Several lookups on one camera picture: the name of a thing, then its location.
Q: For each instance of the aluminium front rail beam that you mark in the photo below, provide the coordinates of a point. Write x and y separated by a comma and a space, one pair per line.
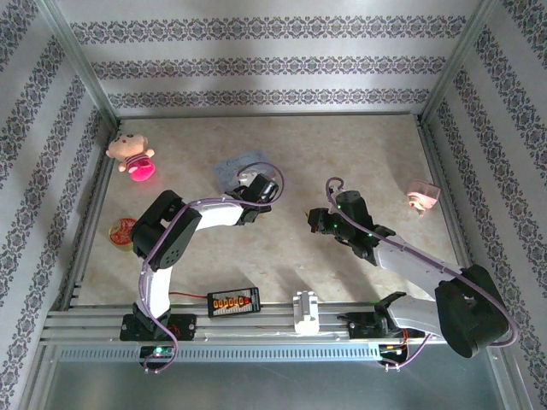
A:
256, 324

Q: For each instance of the small circuit board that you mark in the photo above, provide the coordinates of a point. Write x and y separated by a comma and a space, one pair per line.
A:
158, 352
391, 350

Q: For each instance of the aluminium side rail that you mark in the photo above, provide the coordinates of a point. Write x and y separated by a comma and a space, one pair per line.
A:
92, 188
440, 171

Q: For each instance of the white plastic bracket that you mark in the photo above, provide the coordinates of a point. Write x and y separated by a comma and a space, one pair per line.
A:
305, 312

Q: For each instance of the round red gold tin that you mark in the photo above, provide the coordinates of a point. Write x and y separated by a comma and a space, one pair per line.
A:
120, 232

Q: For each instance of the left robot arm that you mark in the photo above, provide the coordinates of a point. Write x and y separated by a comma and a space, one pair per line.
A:
213, 213

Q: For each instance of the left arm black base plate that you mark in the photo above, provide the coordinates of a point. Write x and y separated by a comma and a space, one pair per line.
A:
184, 326

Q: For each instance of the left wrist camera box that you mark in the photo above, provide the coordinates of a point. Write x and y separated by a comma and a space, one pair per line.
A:
244, 178

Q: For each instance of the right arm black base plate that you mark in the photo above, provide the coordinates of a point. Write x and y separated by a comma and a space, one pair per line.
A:
363, 331

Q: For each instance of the small pink toy figure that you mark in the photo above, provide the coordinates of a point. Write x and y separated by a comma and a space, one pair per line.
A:
423, 192

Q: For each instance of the grey metal sheet panel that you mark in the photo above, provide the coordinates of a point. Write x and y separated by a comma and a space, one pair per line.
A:
273, 386

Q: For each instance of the aluminium frame post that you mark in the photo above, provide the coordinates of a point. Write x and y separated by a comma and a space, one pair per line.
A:
457, 60
72, 55

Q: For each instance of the pastel cartoon tin box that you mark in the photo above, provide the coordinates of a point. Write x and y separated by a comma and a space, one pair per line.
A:
231, 164

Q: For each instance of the aluminium rear rail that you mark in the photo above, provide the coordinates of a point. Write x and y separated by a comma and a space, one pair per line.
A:
265, 114

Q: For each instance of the black voltage display module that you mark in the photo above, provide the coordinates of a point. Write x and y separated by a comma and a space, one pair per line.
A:
233, 302

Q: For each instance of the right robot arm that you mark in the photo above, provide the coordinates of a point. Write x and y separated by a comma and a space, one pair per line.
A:
419, 260

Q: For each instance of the pink plush doll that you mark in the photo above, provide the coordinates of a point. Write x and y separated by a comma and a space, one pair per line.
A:
128, 149

